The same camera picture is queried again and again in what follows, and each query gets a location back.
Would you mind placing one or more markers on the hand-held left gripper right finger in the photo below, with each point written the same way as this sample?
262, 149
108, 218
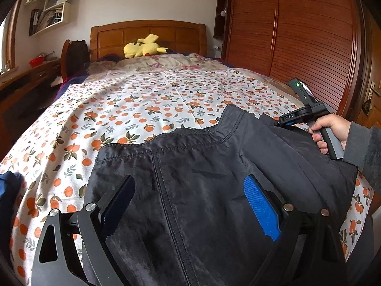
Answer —
262, 205

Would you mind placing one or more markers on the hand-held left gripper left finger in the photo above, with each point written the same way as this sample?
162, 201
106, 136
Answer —
119, 205

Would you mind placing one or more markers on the black jacket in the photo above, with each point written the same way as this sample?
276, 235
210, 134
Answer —
193, 169

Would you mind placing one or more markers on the person's right forearm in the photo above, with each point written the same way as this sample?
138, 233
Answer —
363, 146

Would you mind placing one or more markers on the person's right hand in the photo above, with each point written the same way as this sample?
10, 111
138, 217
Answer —
337, 128

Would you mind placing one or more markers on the wooden wardrobe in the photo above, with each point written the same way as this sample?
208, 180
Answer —
297, 35

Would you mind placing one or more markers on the wooden door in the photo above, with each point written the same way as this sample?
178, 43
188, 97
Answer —
373, 65

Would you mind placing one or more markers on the orange print bed sheet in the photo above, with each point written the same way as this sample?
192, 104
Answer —
134, 101

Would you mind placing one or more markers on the blue garment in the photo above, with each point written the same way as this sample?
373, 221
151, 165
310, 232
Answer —
9, 202

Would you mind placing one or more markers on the open wooden side shelf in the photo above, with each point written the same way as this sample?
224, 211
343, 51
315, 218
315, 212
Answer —
218, 15

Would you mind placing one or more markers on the white paper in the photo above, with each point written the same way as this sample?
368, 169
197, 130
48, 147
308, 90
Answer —
58, 82

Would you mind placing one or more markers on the wooden desk cabinet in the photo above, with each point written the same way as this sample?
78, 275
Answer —
18, 95

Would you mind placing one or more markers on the floral quilt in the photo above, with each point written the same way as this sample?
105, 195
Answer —
166, 62

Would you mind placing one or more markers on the dark cloth on chair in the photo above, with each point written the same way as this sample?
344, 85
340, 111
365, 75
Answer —
78, 58

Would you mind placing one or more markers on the yellow plush toy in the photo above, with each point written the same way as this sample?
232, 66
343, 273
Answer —
143, 49

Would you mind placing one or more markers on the wooden chair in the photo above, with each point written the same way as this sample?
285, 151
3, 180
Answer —
64, 56

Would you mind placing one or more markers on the red bowl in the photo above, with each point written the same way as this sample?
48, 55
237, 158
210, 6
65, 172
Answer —
37, 62

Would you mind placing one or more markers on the wooden headboard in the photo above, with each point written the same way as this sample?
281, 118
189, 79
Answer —
113, 38

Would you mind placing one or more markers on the row of books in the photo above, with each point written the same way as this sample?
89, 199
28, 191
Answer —
44, 19

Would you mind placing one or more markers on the window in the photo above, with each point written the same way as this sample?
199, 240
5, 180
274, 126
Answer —
12, 35

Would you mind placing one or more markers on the cream wall shelf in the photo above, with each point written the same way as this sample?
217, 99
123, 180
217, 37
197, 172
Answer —
67, 12

